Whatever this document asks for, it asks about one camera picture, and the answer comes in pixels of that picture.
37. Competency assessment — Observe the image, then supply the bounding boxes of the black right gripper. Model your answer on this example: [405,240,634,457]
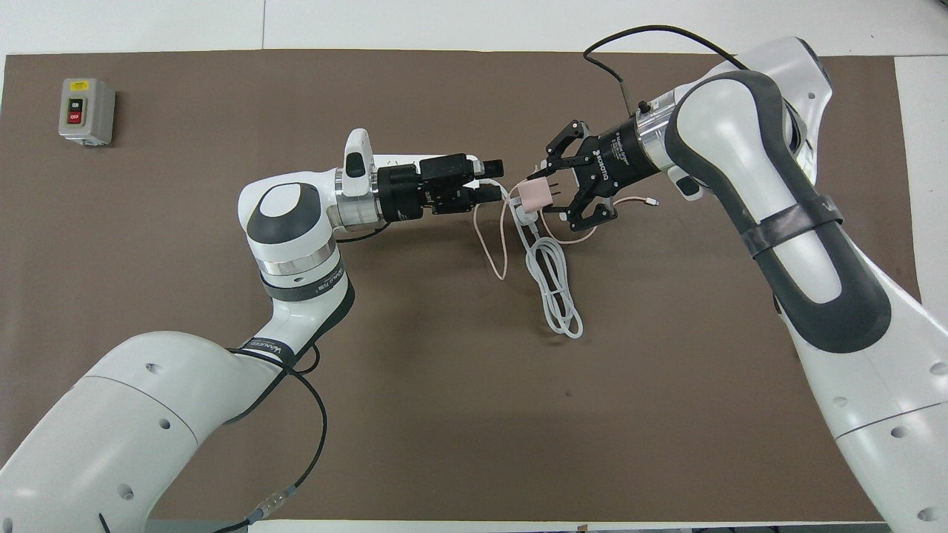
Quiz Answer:
[527,117,664,230]

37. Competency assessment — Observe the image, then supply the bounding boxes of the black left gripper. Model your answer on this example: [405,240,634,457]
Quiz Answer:
[378,153,506,224]

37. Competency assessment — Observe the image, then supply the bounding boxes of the pink charger adapter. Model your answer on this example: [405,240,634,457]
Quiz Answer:
[517,180,565,217]

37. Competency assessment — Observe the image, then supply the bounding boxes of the pink charging cable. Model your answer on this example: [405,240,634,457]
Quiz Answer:
[473,194,660,281]

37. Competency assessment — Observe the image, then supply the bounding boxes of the brown table mat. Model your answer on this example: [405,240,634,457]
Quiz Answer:
[0,49,945,523]

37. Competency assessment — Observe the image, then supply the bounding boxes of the white power strip cord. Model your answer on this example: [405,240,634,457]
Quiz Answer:
[489,181,584,340]

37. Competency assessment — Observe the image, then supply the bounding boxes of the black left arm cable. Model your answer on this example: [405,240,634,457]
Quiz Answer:
[215,222,390,533]

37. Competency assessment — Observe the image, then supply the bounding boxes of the grey on-off switch box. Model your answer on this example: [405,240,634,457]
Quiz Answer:
[59,78,116,147]

